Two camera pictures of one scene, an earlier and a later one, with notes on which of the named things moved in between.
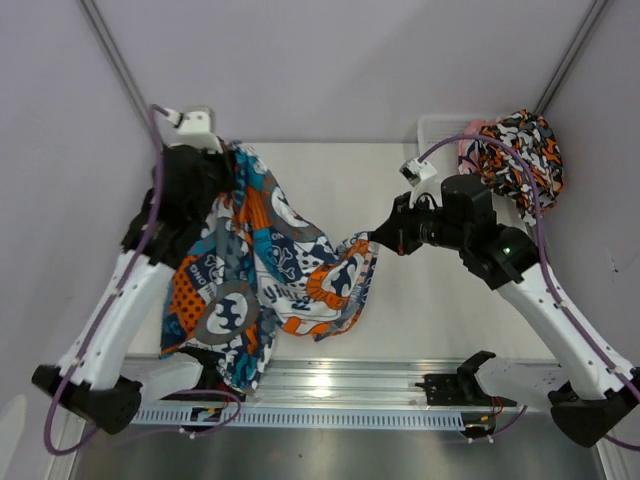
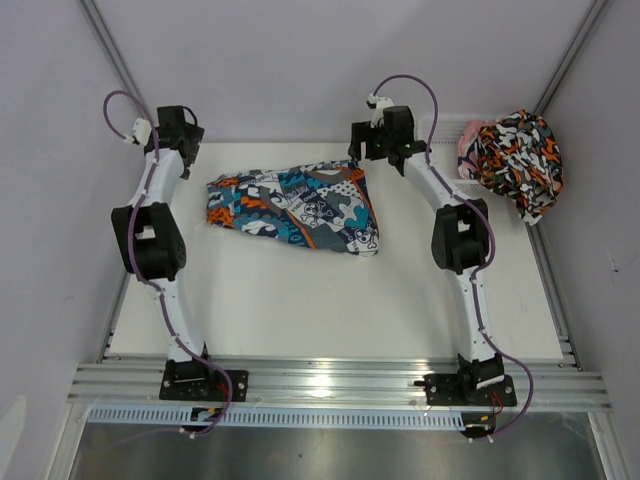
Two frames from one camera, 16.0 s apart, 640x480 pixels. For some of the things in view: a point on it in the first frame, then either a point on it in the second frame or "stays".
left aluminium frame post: [120, 63] stays
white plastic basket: [433, 129] stays
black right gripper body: [417, 225] to [375, 139]
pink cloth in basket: [468, 165] stays
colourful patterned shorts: [272, 264] to [323, 206]
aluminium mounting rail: [327, 391] stays
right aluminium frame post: [591, 18] stays
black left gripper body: [218, 177] to [194, 135]
